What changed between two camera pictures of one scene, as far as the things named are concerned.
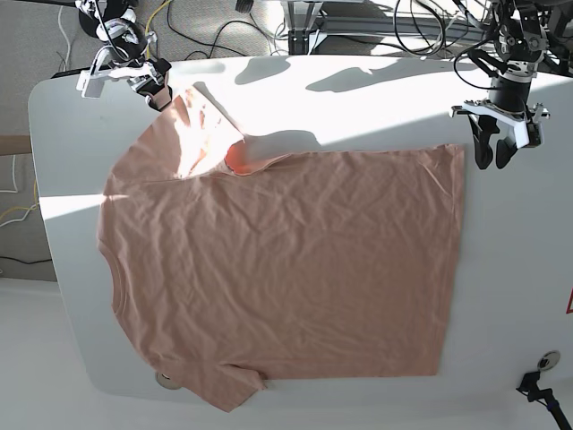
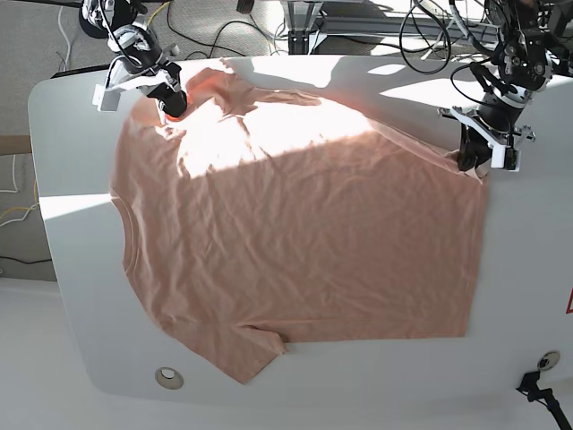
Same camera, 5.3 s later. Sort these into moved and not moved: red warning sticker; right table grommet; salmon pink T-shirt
Moved: salmon pink T-shirt
Not moved: right table grommet; red warning sticker
